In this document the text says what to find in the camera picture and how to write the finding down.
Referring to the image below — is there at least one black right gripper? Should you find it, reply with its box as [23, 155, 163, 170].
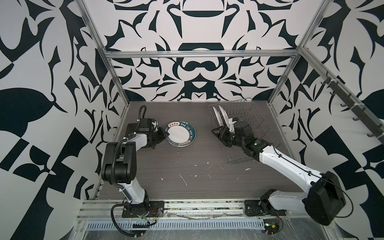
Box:
[212, 125, 247, 149]

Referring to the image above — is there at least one white plate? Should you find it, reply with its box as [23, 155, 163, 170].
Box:
[219, 106, 232, 128]
[213, 107, 224, 127]

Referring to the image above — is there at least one green rimmed lettered plate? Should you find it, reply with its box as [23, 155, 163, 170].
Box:
[165, 121, 197, 148]

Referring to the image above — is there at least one dark square plate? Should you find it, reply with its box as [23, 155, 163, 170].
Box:
[124, 122, 139, 141]

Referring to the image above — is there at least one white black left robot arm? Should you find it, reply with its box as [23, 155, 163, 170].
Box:
[101, 118, 169, 215]

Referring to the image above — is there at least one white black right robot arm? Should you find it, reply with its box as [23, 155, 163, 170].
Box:
[211, 121, 346, 226]

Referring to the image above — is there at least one small green circuit board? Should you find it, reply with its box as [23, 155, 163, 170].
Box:
[262, 219, 284, 236]

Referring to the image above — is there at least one wire dish rack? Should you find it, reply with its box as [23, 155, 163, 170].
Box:
[207, 97, 293, 166]

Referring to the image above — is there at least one black corrugated cable conduit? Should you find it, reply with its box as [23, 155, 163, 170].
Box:
[110, 137, 130, 185]

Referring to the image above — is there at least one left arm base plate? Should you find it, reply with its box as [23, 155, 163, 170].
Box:
[122, 201, 165, 218]

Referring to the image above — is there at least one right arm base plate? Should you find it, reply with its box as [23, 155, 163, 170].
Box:
[244, 200, 286, 217]

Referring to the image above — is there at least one white slotted cable duct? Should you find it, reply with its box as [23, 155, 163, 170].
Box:
[85, 218, 266, 231]

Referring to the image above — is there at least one grey wall hook rail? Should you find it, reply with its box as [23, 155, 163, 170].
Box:
[321, 72, 384, 145]

